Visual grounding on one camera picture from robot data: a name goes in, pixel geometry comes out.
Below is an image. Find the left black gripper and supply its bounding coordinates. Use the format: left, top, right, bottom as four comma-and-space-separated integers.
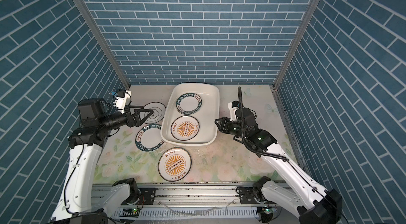
98, 104, 152, 133

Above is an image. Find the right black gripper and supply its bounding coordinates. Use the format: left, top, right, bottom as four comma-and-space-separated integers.
214, 115, 248, 140

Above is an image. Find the orange sunburst plate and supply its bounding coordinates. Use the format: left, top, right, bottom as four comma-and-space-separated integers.
170, 116, 200, 141
158, 147, 192, 182

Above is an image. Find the green lettered rim plate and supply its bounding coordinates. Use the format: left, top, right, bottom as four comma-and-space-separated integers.
176, 93, 203, 115
135, 124, 165, 152

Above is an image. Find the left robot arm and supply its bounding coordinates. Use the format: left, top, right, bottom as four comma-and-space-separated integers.
50, 98, 153, 224

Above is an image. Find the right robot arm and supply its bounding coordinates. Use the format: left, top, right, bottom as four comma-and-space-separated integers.
215, 108, 343, 224

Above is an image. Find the white plastic bin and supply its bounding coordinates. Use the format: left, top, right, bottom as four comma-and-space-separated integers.
161, 83, 220, 146

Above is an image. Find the white plate thin dark rim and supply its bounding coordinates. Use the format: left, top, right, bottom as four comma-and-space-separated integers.
144, 102, 166, 124

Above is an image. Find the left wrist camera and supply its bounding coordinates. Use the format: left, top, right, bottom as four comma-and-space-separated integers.
111, 90, 132, 113

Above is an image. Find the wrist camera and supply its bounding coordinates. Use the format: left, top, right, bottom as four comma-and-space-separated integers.
111, 90, 132, 113
228, 100, 240, 121

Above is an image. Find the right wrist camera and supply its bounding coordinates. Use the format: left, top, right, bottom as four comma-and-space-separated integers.
228, 100, 240, 121

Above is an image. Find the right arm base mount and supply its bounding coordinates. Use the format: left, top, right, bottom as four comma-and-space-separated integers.
235, 187, 261, 205

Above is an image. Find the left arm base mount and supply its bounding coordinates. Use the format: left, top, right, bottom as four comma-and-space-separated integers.
121, 188, 156, 207

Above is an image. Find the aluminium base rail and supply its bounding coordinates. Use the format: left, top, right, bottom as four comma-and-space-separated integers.
113, 182, 291, 224

